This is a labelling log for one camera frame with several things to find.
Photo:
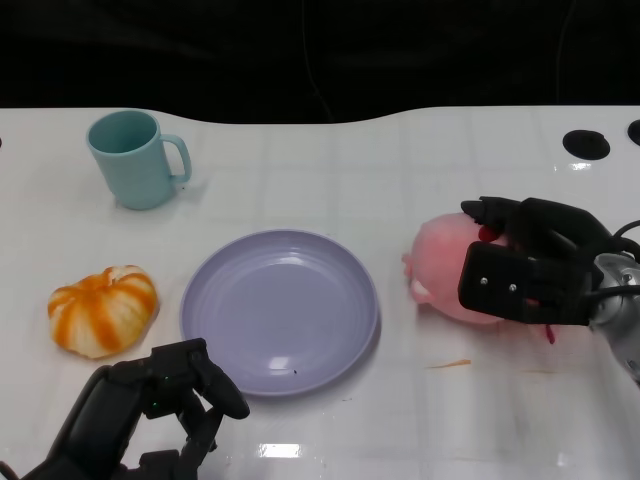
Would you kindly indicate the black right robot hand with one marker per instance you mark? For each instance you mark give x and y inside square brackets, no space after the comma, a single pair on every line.
[540,270]

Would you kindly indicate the small orange scrap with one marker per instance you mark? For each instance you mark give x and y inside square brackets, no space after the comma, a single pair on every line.
[450,364]

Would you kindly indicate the pink plush doll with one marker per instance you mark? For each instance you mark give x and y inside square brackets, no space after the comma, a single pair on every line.
[440,270]

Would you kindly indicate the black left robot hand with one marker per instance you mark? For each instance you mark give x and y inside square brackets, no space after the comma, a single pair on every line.
[115,400]

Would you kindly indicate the teal mug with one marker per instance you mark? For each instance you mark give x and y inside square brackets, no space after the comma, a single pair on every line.
[135,175]

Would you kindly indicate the orange white pumpkin toy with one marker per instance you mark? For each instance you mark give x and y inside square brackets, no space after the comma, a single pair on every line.
[100,315]

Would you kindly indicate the black backdrop cloth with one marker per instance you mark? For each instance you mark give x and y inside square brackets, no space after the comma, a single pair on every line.
[200,50]

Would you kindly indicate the lavender plate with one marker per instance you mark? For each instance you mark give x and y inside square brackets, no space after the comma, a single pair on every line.
[280,310]

